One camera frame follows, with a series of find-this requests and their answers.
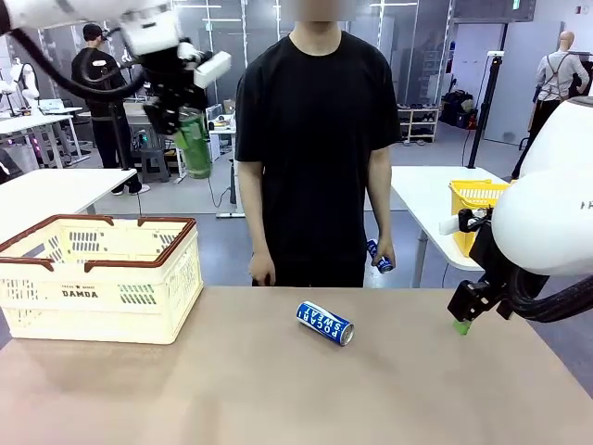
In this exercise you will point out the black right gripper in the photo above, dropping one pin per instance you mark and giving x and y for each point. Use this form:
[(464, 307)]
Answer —
[(484, 255)]

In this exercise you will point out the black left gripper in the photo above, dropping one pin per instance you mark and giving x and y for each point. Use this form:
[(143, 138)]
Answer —
[(176, 88)]

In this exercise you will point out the blue Pocari Sweat can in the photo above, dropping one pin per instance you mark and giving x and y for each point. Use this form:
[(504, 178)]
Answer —
[(373, 250), (324, 322)]

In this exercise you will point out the person's right forearm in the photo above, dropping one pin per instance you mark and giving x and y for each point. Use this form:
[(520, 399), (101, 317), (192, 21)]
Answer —
[(255, 227)]

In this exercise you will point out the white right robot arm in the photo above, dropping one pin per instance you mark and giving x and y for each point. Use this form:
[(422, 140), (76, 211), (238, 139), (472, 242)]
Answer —
[(546, 222)]

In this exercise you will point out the person's left forearm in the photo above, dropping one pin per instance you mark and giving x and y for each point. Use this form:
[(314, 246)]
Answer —
[(381, 218)]

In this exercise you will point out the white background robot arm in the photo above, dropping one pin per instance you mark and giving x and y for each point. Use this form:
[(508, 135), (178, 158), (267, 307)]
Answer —
[(29, 83)]

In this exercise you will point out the yellow plastic basket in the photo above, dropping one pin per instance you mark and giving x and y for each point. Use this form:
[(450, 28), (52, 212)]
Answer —
[(472, 194)]

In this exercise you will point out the cream folding shopping basket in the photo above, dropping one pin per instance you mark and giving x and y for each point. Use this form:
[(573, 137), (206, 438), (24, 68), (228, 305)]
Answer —
[(139, 301)]

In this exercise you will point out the person's left hand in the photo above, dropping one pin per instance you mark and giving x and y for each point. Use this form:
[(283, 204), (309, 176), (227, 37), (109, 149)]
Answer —
[(387, 250)]

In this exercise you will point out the person's right hand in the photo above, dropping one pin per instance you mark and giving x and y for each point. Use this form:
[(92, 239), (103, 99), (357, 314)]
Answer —
[(263, 269)]

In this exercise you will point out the grey plastic stool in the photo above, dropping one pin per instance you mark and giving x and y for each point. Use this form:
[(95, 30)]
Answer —
[(155, 164)]

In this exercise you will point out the black tripod pole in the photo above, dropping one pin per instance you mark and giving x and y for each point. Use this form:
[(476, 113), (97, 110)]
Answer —
[(121, 153)]

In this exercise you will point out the bystander in black with cap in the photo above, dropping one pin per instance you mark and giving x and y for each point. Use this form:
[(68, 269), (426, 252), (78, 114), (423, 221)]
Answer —
[(106, 143)]

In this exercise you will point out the white background desk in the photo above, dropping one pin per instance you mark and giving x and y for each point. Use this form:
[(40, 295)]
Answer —
[(28, 124)]

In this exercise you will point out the person in black t-shirt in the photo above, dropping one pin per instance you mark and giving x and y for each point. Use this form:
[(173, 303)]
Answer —
[(315, 139)]

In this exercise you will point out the white shoe rack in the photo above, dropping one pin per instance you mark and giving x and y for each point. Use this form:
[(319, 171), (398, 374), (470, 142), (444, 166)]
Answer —
[(417, 125)]

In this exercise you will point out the black stand with white top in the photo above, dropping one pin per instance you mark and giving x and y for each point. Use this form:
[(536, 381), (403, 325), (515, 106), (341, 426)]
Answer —
[(484, 111)]

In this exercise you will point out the pile of black bags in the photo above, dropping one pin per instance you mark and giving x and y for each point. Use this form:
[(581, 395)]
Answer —
[(456, 109)]

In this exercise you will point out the mannequin with apron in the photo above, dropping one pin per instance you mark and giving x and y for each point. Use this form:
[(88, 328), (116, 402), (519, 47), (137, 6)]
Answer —
[(553, 79)]

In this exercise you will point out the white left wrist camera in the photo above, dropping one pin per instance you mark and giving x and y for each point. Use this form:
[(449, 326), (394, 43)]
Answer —
[(212, 69)]

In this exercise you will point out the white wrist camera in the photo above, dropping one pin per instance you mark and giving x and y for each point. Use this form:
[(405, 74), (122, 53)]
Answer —
[(212, 69), (449, 226)]

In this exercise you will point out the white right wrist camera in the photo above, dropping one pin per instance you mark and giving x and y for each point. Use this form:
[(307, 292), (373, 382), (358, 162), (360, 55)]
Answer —
[(449, 226)]

